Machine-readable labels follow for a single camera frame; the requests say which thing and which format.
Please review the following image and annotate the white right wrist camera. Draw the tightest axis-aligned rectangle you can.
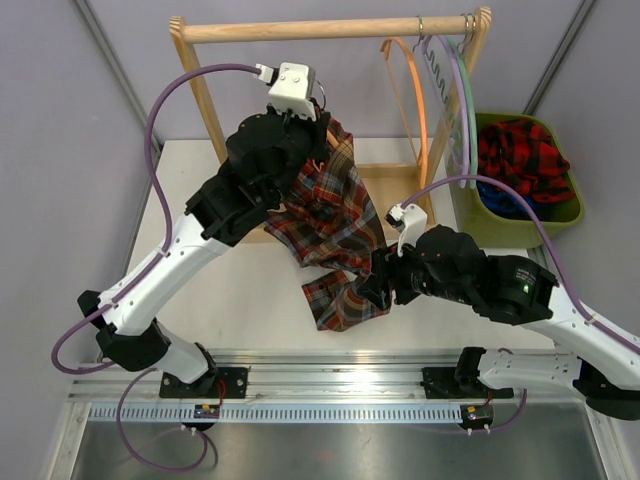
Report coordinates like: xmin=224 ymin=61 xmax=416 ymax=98
xmin=385 ymin=203 xmax=428 ymax=257

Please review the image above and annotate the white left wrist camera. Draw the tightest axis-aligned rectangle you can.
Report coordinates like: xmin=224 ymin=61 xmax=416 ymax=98
xmin=255 ymin=62 xmax=316 ymax=121

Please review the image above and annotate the lilac plastic hanger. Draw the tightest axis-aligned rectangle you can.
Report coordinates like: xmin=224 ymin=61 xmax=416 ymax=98
xmin=422 ymin=32 xmax=476 ymax=190

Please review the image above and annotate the aluminium mounting rail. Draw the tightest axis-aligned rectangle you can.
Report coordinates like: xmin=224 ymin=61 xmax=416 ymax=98
xmin=67 ymin=354 xmax=587 ymax=433

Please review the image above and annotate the wooden clothes rack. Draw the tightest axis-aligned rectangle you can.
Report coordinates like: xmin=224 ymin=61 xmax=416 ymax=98
xmin=169 ymin=7 xmax=492 ymax=218

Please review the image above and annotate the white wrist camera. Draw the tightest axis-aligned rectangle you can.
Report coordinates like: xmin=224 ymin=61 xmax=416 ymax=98
xmin=255 ymin=62 xmax=316 ymax=121
xmin=385 ymin=203 xmax=428 ymax=257

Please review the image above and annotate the mint green plastic hanger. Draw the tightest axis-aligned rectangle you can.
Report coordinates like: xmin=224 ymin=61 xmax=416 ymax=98
xmin=429 ymin=32 xmax=479 ymax=186

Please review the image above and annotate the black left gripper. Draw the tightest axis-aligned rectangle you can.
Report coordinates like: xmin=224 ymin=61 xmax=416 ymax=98
xmin=267 ymin=98 xmax=332 ymax=205

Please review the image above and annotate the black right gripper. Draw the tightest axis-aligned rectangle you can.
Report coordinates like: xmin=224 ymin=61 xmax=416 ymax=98
xmin=357 ymin=231 xmax=474 ymax=310

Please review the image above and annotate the orange hanger of red shirt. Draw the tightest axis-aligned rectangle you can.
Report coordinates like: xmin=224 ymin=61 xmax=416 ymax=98
xmin=379 ymin=15 xmax=431 ymax=191

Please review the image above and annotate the red black checked shirt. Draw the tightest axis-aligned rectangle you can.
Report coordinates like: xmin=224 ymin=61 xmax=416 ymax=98
xmin=478 ymin=118 xmax=575 ymax=206

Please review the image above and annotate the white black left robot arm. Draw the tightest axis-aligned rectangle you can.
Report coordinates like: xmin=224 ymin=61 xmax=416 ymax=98
xmin=78 ymin=107 xmax=330 ymax=398

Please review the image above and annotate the brown multicolour plaid shirt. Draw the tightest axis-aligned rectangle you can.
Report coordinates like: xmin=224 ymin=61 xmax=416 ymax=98
xmin=264 ymin=119 xmax=390 ymax=332

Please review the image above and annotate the orange hanger of plaid shirt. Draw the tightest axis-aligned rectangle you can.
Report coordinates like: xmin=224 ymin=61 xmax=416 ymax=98
xmin=309 ymin=79 xmax=339 ymax=174

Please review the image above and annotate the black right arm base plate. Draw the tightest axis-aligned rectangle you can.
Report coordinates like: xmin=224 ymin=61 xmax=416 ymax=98
xmin=420 ymin=367 xmax=515 ymax=400

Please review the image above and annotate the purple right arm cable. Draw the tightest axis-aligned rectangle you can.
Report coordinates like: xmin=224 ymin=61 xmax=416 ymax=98
xmin=399 ymin=174 xmax=640 ymax=434

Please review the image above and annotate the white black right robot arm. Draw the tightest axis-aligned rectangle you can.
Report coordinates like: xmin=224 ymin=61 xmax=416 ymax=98
xmin=358 ymin=226 xmax=639 ymax=421

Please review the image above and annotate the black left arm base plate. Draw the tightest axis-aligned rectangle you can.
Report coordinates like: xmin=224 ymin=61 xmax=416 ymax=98
xmin=159 ymin=367 xmax=249 ymax=400

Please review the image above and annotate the blue checked shirt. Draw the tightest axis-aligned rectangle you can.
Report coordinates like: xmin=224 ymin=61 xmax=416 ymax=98
xmin=476 ymin=182 xmax=537 ymax=220

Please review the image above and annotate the green plastic bin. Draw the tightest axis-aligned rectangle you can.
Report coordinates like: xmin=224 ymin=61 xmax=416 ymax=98
xmin=449 ymin=112 xmax=583 ymax=249

